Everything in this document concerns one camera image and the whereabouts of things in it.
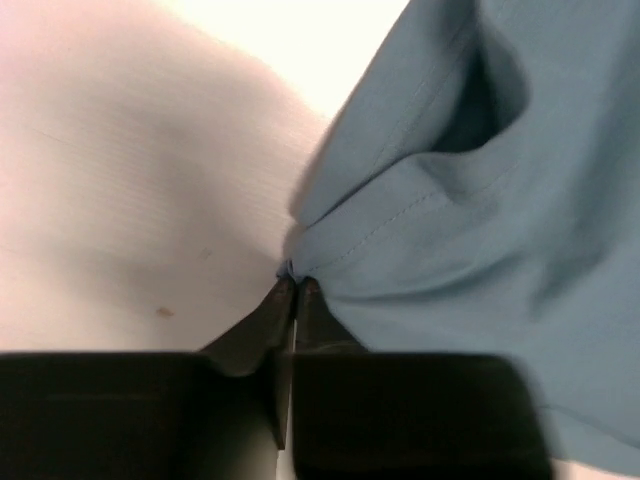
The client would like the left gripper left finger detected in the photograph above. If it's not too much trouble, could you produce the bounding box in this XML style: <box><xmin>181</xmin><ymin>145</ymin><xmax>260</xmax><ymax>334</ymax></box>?
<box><xmin>1</xmin><ymin>278</ymin><xmax>294</xmax><ymax>479</ymax></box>

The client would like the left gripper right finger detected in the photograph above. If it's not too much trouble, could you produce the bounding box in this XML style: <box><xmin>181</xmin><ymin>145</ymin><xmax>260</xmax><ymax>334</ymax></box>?
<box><xmin>291</xmin><ymin>279</ymin><xmax>553</xmax><ymax>479</ymax></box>

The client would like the grey-blue t-shirt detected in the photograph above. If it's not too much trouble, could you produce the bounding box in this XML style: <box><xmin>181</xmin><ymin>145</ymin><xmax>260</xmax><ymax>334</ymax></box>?
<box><xmin>284</xmin><ymin>1</ymin><xmax>639</xmax><ymax>476</ymax></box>

